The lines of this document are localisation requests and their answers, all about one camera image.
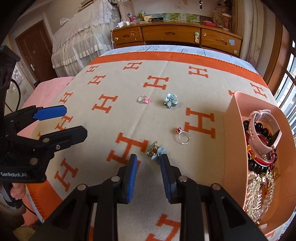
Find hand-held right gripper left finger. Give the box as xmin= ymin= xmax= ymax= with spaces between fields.
xmin=35 ymin=153 xmax=138 ymax=241

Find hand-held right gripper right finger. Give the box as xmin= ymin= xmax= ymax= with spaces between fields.
xmin=160 ymin=153 xmax=269 ymax=241

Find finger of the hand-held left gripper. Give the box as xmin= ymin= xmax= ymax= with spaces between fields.
xmin=5 ymin=105 xmax=67 ymax=124
xmin=7 ymin=126 xmax=88 ymax=161

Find blue flower ring gold band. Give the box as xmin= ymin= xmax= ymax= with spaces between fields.
xmin=146 ymin=141 xmax=166 ymax=161

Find pink cardboard box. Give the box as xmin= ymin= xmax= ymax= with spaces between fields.
xmin=223 ymin=91 xmax=296 ymax=237

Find white pearl necklace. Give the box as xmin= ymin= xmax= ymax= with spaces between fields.
xmin=247 ymin=170 xmax=263 ymax=198

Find red beaded bangle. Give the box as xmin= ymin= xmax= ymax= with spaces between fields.
xmin=246 ymin=133 xmax=281 ymax=179

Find pink smartwatch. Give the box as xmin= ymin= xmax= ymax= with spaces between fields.
xmin=250 ymin=109 xmax=283 ymax=161

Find black bead bracelet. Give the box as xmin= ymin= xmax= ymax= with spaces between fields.
xmin=243 ymin=120 xmax=278 ymax=175

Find person's left forearm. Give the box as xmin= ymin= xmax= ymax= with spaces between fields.
xmin=0 ymin=202 xmax=26 ymax=226

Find person's left hand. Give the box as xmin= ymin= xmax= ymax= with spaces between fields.
xmin=10 ymin=183 xmax=27 ymax=202

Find pink bedspread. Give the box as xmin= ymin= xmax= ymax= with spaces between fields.
xmin=17 ymin=76 xmax=75 ymax=139

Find orange and beige printed blanket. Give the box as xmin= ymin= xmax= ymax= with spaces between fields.
xmin=25 ymin=51 xmax=278 ymax=241

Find brown wooden door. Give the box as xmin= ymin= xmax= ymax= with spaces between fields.
xmin=15 ymin=20 xmax=58 ymax=83

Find piano under white lace cover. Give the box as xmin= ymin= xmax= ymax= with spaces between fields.
xmin=51 ymin=0 xmax=121 ymax=78

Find stack of books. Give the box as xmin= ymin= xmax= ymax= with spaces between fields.
xmin=77 ymin=0 xmax=96 ymax=12

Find blue and white patterned sheet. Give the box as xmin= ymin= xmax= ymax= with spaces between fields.
xmin=100 ymin=45 xmax=259 ymax=73

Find yellow green cup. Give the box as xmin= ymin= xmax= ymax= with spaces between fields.
xmin=138 ymin=11 xmax=151 ymax=22

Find wooden desk with drawers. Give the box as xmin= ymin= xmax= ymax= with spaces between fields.
xmin=112 ymin=14 xmax=243 ymax=58

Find window with metal grille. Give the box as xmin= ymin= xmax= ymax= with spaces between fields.
xmin=273 ymin=39 xmax=296 ymax=135

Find floral storage container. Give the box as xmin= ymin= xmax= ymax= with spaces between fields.
xmin=211 ymin=8 xmax=232 ymax=31

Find pale floral curtain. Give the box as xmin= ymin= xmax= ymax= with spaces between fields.
xmin=238 ymin=0 xmax=278 ymax=87

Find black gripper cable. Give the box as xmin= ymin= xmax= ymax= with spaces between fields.
xmin=10 ymin=79 xmax=23 ymax=110

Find silver ring red stone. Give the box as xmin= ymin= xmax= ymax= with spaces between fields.
xmin=174 ymin=127 xmax=191 ymax=145

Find flat blue flower ring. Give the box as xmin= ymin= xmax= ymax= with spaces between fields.
xmin=163 ymin=93 xmax=179 ymax=109

